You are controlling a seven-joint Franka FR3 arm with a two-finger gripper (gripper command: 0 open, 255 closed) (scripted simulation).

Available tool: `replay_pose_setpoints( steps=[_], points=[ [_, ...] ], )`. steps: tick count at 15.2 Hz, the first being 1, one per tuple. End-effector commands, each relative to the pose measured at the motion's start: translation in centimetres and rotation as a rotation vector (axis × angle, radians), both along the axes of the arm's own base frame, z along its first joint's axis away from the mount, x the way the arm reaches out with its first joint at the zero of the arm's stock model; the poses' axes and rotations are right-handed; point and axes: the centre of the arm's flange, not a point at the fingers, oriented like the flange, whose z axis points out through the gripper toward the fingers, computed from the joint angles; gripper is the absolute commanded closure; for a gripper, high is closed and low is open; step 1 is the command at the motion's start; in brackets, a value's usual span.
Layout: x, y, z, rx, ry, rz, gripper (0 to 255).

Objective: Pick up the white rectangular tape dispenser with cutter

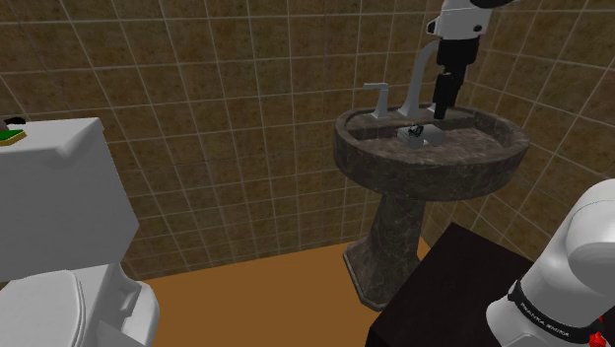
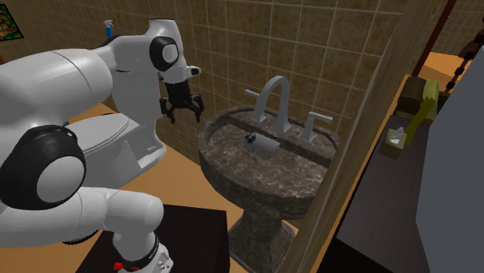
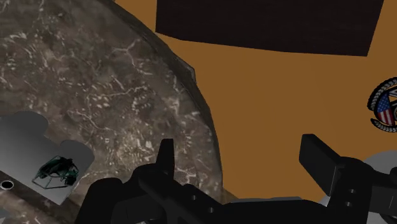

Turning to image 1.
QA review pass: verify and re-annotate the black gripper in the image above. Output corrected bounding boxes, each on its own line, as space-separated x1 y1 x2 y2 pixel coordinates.
432 35 482 121

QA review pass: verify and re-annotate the grey curved faucet spout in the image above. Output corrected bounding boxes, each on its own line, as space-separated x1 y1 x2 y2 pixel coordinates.
396 39 442 118

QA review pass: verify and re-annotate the grey block with black top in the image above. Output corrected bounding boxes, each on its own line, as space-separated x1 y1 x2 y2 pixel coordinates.
396 122 446 151

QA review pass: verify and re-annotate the dark robot stand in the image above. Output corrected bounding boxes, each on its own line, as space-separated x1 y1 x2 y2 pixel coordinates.
365 222 535 347

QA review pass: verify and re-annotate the white toilet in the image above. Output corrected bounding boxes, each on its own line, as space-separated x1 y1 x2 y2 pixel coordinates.
0 116 162 347

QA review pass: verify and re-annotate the green flat pad yellow edge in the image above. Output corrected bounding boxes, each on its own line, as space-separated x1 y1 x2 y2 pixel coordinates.
0 127 28 147

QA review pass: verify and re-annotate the grey faucet handle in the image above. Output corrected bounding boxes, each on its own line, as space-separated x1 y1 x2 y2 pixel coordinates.
362 82 392 121

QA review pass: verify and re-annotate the dark marble pedestal sink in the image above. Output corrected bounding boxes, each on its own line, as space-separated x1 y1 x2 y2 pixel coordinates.
333 103 531 312

